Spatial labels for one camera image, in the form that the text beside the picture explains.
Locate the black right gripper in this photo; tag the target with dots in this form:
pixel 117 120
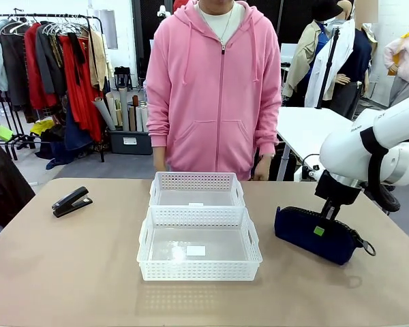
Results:
pixel 337 190

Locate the navy zip pencil case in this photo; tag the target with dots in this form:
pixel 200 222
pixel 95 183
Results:
pixel 310 243

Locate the person's right forearm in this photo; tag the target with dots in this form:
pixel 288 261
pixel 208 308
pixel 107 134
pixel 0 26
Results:
pixel 158 122

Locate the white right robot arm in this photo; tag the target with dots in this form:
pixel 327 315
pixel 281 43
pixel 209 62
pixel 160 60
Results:
pixel 358 143

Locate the person's left forearm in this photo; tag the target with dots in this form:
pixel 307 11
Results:
pixel 269 129

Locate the person's left hand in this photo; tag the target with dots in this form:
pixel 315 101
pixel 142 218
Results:
pixel 262 168

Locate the person's right hand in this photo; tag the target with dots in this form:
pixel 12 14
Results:
pixel 160 158

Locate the yellow bag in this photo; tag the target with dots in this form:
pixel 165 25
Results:
pixel 42 126

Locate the black fabric heap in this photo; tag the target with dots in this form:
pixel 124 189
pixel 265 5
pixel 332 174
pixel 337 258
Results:
pixel 7 184

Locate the dark brown hanging coat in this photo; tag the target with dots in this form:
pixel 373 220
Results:
pixel 15 68

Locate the red hanging jacket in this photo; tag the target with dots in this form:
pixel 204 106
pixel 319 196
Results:
pixel 35 75

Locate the navy hanging garment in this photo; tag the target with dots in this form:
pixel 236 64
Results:
pixel 76 133

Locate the gray hanging jacket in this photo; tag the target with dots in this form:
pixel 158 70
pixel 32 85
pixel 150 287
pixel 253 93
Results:
pixel 49 64

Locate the long red dress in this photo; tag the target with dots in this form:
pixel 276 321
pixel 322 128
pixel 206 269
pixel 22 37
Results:
pixel 85 105

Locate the white work table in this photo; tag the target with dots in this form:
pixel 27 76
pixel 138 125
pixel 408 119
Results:
pixel 310 126

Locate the black stapler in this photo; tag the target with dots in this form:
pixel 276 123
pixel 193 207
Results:
pixel 70 204

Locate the black metal clothes rack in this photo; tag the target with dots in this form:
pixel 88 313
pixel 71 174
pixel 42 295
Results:
pixel 99 102

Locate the gray leaning paper roll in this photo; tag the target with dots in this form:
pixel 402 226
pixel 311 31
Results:
pixel 104 114

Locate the black hanging scarf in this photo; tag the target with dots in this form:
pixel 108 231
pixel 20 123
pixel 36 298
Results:
pixel 76 58

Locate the cream paper roll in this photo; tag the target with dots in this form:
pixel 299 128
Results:
pixel 113 109

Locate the beige hanging garment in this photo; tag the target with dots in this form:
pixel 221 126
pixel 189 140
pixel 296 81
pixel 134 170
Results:
pixel 97 61

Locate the tall gray paper roll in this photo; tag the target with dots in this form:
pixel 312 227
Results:
pixel 124 109

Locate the gray storage bin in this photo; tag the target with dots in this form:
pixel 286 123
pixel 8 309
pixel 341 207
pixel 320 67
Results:
pixel 129 143

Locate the white perforated plastic basket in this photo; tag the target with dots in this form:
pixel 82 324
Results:
pixel 197 269
pixel 196 180

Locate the small black stand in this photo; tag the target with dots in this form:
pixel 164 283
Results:
pixel 123 77

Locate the brown paper roll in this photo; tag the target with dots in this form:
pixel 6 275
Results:
pixel 135 101

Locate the white paper roll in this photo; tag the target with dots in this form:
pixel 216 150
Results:
pixel 144 119

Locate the white hanging panel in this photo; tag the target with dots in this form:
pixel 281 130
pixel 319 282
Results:
pixel 107 29

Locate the black tripod pole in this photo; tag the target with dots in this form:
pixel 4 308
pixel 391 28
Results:
pixel 329 68

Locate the mannequin in beige coat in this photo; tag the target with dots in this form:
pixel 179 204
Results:
pixel 303 61

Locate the mannequin in white coat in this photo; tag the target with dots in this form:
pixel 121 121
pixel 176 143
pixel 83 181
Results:
pixel 351 61

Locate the person in pink hoodie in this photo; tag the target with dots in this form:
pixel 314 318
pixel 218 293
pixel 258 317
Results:
pixel 211 102

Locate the mannequin in pink sweater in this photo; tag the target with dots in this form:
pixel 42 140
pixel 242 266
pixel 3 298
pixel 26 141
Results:
pixel 407 61

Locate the black bucket hat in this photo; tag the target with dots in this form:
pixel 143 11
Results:
pixel 325 9

